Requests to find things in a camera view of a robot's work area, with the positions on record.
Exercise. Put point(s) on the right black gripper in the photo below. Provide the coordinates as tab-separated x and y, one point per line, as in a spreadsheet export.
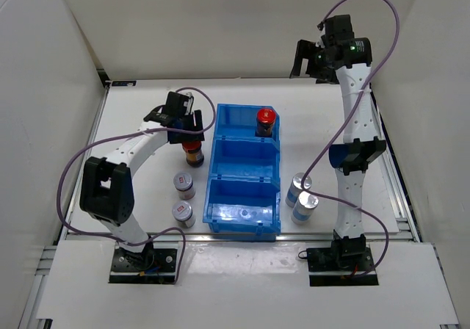
304	50

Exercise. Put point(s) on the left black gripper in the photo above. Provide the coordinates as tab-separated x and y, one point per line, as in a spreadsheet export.
188	137

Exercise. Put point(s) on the red-lid sauce jar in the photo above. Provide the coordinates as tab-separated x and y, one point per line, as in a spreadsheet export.
194	154
265	121

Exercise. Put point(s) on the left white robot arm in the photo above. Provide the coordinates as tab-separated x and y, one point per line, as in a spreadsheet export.
107	193

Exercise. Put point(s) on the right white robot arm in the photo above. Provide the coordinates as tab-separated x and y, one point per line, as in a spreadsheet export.
349	62

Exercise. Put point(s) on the far blue storage bin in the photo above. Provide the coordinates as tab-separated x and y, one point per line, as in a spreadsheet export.
239	122

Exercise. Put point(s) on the blue storage bin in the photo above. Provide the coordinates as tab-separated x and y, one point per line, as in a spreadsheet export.
249	206
245	159
239	122

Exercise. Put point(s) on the middle blue storage bin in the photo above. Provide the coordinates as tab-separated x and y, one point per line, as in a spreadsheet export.
245	159

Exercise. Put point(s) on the left far silver-lid jar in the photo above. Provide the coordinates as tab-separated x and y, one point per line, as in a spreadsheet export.
183	182

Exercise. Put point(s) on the silver-lid jar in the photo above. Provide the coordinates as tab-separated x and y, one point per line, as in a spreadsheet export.
183	182
183	214

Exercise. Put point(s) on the left blue corner label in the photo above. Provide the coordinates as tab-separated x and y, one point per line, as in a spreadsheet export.
123	83

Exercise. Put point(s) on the left near silver-lid jar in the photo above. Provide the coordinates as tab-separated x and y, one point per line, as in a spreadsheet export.
183	214

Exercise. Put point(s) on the near blue storage bin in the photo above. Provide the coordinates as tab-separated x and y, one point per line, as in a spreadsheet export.
249	206

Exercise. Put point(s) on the right far silver-lid bottle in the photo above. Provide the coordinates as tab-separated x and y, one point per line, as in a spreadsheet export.
294	190

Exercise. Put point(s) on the silver-lid bottle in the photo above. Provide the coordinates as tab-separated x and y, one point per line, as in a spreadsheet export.
294	190
304	207

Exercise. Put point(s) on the right near silver-lid bottle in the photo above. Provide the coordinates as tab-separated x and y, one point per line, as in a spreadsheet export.
304	207

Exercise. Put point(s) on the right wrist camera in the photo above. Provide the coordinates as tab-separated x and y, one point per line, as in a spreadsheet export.
336	28

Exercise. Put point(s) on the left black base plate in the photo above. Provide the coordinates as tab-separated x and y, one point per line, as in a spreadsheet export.
154	265

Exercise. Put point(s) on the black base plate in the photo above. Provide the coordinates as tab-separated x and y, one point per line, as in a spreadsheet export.
154	265
324	271

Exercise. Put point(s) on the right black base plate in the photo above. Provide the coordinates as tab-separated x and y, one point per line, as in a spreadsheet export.
324	271

